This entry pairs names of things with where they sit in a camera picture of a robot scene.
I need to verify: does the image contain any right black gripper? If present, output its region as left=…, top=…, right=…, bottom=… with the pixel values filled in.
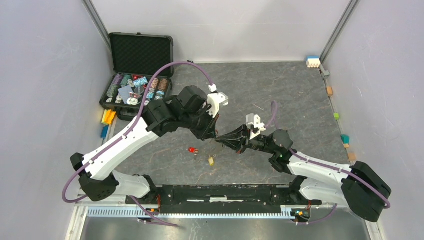
left=215, top=124, right=277, bottom=155

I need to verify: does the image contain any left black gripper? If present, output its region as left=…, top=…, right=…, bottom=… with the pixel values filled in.
left=180, top=104, right=220, bottom=141

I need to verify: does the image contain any yellow tag key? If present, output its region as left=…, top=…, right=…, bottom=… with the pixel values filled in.
left=208, top=156, right=215, bottom=167

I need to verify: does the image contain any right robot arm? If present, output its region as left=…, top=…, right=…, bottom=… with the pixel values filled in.
left=216, top=125, right=392, bottom=223

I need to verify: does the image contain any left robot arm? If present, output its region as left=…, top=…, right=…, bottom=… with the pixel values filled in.
left=70, top=85, right=228, bottom=204

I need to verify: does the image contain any small red tag key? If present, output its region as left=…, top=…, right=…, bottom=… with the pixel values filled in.
left=188, top=147, right=199, bottom=156

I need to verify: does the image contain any yellow orange toy block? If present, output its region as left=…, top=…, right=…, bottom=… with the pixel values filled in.
left=101, top=109, right=116, bottom=125

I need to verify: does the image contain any black poker chip case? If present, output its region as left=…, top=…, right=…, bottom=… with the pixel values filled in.
left=99, top=32, right=175, bottom=121

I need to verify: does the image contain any green cube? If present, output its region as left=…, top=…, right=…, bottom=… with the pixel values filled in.
left=333, top=112, right=340, bottom=121

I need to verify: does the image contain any orange wooden cube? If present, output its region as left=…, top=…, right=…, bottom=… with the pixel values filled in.
left=326, top=86, right=334, bottom=97

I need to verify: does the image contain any white blue toy block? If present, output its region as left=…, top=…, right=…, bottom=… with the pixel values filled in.
left=305, top=55, right=321, bottom=68

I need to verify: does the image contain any teal cube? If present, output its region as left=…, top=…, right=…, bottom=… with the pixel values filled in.
left=340, top=134, right=350, bottom=144

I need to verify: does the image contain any grey block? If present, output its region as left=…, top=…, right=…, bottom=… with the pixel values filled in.
left=319, top=64, right=331, bottom=80

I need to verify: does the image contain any tan wooden cube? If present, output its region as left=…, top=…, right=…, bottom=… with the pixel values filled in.
left=347, top=152, right=357, bottom=162

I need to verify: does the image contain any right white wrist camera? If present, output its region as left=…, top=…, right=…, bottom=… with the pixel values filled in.
left=245, top=113, right=266, bottom=140

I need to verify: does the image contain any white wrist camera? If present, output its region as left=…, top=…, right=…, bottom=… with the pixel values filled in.
left=245, top=113, right=266, bottom=140
left=206, top=84, right=229, bottom=118

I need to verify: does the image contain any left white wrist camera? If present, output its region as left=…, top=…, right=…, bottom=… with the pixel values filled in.
left=206, top=84, right=229, bottom=118

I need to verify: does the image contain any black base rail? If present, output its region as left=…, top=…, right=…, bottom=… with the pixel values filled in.
left=137, top=184, right=322, bottom=214

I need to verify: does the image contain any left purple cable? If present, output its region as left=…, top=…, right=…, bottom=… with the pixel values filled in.
left=61, top=60, right=217, bottom=228

